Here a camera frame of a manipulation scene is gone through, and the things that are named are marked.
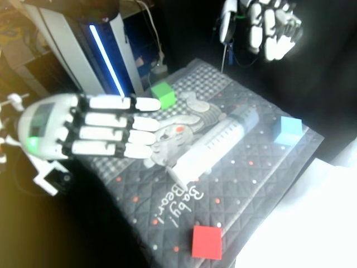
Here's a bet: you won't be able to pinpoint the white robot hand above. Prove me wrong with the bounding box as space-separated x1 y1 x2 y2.
219 0 303 61
17 93 162 196

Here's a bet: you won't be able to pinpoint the large clear plastic syringe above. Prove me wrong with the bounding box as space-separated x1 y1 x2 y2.
166 107 259 190

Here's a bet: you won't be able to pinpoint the brown cardboard box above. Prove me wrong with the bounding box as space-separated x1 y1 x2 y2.
0 16 54 93

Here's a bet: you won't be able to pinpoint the white column with blue light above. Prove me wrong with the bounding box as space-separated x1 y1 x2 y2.
22 0 144 97

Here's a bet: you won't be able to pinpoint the blue block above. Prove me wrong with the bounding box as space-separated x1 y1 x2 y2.
272 116 303 146

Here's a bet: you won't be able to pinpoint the white power strip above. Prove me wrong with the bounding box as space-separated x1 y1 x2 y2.
152 61 169 75

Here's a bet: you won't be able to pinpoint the green block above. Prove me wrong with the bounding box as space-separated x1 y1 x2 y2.
150 82 176 109

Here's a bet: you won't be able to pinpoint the grey quilt with printed bear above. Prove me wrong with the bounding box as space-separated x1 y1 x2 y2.
80 58 326 268

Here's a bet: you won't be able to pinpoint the red block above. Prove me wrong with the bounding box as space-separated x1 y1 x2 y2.
191 225 223 260

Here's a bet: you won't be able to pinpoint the white cable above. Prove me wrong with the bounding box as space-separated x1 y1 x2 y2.
136 0 167 66

